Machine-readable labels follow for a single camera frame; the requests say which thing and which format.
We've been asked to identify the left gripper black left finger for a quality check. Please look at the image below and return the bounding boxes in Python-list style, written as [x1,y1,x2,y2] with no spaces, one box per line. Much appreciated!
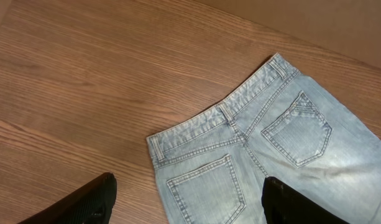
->
[19,172,117,224]

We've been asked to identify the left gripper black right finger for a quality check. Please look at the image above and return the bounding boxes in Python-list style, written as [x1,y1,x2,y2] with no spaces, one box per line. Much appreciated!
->
[262,177,347,224]

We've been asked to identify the light blue denim shorts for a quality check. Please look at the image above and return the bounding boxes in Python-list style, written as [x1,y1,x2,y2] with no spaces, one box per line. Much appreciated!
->
[147,54,381,223]

